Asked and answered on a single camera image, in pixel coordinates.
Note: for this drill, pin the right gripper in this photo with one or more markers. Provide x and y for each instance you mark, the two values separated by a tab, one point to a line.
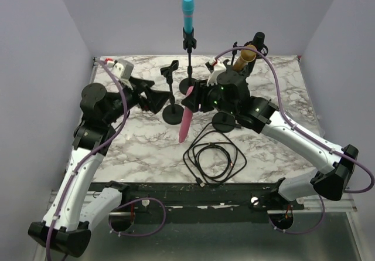
198	97

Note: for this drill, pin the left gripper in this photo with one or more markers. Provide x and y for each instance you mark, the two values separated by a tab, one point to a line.
156	100

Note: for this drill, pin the pink microphone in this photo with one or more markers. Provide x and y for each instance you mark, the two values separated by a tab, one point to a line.
185	124

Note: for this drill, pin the short black mic stand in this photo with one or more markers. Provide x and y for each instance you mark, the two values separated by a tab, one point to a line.
172	113

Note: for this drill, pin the shock mount mic stand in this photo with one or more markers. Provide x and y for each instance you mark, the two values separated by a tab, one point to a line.
222	122

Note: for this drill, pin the gold microphone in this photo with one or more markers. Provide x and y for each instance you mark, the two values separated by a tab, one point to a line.
246	56

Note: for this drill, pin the blue microphone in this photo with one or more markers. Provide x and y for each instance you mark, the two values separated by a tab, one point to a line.
188	7

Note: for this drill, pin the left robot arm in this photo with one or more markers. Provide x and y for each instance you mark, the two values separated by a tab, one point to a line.
69	223

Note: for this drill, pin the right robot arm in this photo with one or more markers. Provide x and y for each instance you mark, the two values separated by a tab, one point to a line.
334	164

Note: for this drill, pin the tall black mic stand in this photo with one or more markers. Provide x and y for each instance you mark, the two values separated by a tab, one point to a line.
189	43

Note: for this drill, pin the black tripod mic stand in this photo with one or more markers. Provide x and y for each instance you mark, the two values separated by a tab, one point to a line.
234	52

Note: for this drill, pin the black condenser microphone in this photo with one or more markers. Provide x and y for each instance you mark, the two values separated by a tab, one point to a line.
258	42

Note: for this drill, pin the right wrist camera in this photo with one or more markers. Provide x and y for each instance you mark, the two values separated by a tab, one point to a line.
215	68

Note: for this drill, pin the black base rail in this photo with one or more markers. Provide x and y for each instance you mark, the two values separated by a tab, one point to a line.
190	203

